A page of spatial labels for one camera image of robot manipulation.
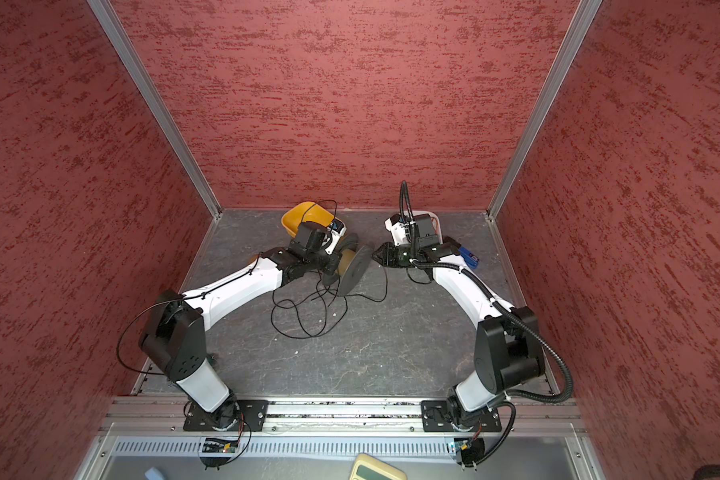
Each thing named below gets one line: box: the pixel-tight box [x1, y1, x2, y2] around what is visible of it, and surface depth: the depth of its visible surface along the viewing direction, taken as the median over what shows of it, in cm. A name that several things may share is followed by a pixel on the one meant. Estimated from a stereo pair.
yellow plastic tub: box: [281, 202, 334, 238], surface depth 116 cm
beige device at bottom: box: [349, 453, 408, 480], surface depth 67 cm
